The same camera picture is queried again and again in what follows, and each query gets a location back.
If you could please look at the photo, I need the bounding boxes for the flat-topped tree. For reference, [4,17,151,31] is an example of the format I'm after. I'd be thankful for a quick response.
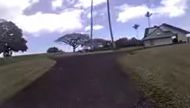
[53,30,92,55]

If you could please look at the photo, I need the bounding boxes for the dark tree clump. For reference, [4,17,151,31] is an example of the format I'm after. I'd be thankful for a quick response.
[114,34,145,50]

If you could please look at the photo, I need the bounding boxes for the tall thin palm tree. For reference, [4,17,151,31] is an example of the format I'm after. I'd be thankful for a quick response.
[105,0,117,51]
[86,0,99,41]

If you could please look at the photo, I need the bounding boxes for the dark asphalt path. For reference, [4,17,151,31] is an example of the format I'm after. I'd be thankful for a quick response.
[0,46,166,108]

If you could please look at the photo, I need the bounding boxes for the small dark bush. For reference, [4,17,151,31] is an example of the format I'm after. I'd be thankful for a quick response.
[45,45,63,55]

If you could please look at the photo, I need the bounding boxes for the distant palm tree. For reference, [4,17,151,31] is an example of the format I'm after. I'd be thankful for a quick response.
[131,23,142,40]
[144,10,155,28]

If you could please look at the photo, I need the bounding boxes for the house with dark pitched roof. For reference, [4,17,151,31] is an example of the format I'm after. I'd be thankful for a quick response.
[140,20,190,48]

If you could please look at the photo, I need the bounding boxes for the green grass lawn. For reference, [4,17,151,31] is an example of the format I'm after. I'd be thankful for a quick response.
[116,41,190,108]
[0,52,62,108]

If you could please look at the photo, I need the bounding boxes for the large round dark tree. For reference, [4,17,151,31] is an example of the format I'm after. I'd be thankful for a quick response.
[0,15,30,59]

